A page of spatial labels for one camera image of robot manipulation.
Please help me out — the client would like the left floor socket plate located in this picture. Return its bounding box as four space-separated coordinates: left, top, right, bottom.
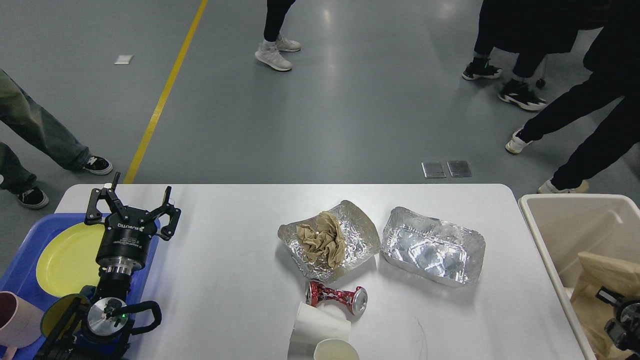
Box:
422 161 447 179

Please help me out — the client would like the yellow plastic plate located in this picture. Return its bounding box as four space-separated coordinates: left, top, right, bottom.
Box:
36 223 105 297

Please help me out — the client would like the foil tray with paper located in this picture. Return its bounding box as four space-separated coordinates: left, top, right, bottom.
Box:
278 200 381 284

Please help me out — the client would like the white paper on floor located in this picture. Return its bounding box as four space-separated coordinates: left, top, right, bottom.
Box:
114 55 134 65

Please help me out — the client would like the floor socket plate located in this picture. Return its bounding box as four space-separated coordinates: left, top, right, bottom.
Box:
446 161 473 178
422 161 447 179

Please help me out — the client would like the person at right edge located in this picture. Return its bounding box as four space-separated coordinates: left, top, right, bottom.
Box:
505 0 640 195

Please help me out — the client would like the brown paper bag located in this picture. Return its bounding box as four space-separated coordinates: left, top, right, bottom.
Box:
570 251 640 360

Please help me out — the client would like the right floor socket plate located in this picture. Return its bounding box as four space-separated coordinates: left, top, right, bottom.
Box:
446 161 473 178

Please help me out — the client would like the person in green jeans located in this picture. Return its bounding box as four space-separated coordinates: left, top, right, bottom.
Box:
0 70 114 210

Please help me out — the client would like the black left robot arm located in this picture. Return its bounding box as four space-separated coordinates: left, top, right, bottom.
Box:
34 172 182 360

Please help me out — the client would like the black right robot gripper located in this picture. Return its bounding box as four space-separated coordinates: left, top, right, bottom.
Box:
596 286 640 353

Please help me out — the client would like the person in white sneakers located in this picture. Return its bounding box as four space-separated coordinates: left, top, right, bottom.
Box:
254 0 302 72

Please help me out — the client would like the dark blue HOME mug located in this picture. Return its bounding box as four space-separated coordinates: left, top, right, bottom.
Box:
40 285 97 354

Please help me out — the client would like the white paper cup lying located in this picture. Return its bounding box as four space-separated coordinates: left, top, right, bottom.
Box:
290 301 352 346

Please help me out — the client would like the crumpled brown paper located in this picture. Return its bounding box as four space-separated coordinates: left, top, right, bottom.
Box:
295 210 346 269

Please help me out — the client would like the beige plastic bin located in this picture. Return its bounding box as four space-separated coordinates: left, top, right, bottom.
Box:
518 194 640 360

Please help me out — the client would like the crushed red can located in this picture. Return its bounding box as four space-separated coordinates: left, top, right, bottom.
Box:
305 280 368 316

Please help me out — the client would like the pink mug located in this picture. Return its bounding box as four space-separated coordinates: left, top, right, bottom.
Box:
0 291 44 360

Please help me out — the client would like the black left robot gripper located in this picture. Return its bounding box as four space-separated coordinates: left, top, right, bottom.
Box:
84 172 182 276

